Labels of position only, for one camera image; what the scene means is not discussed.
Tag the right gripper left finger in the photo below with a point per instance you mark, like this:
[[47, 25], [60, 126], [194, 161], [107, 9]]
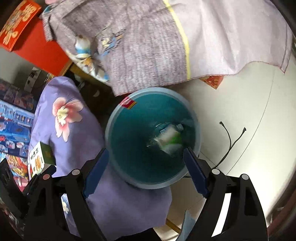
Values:
[[93, 170]]

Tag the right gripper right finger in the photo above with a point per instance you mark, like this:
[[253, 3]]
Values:
[[195, 170]]

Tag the green white cookie box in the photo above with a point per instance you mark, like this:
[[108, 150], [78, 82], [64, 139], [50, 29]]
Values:
[[39, 159]]

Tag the teal plastic trash bin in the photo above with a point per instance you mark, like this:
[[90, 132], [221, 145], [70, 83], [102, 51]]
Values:
[[131, 133]]

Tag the colourful toy box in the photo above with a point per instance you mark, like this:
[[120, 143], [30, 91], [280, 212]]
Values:
[[19, 169]]

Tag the crumpled plastic bottle in bin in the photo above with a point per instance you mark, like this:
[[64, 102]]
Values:
[[168, 139]]

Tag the red paper scrap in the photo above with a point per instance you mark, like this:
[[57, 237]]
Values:
[[212, 80]]

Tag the blue toy box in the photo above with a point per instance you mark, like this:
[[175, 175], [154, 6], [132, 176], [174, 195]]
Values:
[[17, 115]]

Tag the grey cartoon print garment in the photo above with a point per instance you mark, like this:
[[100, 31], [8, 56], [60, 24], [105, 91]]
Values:
[[128, 45]]

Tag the pale pink cloth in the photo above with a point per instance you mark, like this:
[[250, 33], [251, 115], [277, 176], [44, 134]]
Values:
[[221, 37]]

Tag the red gift box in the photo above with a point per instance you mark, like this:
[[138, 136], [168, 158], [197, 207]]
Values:
[[22, 33]]

